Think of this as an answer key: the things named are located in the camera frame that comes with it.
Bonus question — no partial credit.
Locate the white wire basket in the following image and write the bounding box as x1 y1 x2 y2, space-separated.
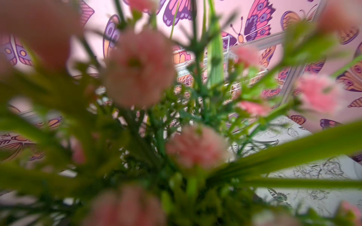
165 37 269 108

